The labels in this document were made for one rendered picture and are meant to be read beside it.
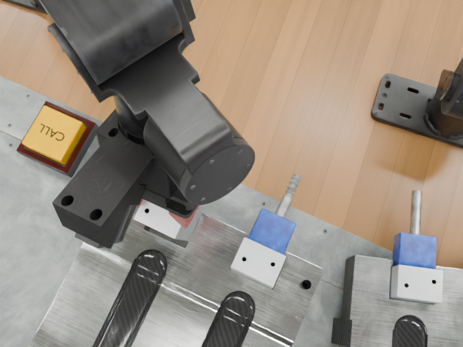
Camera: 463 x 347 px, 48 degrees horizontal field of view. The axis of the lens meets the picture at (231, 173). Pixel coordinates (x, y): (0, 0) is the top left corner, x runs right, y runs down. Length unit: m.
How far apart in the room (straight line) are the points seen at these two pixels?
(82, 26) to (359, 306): 0.45
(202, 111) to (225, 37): 0.46
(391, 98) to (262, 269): 0.32
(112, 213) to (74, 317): 0.26
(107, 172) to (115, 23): 0.12
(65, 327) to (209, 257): 0.18
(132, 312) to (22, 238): 0.21
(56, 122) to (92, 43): 0.41
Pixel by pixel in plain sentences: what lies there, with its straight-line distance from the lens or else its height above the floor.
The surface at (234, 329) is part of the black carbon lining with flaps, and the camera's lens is 0.60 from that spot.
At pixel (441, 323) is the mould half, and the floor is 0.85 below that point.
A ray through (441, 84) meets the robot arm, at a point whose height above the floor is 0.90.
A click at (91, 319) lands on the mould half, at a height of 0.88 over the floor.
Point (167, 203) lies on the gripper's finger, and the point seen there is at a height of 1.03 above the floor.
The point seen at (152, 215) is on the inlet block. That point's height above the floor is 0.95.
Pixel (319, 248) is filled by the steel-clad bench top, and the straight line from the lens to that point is 0.69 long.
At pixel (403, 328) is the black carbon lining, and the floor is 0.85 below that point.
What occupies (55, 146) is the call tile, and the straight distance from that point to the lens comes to 0.71.
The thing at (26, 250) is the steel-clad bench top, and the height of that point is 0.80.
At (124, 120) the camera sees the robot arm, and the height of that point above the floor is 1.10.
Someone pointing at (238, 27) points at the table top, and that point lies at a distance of 0.79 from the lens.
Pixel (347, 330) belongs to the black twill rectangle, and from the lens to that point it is 0.63.
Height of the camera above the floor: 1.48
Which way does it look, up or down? 75 degrees down
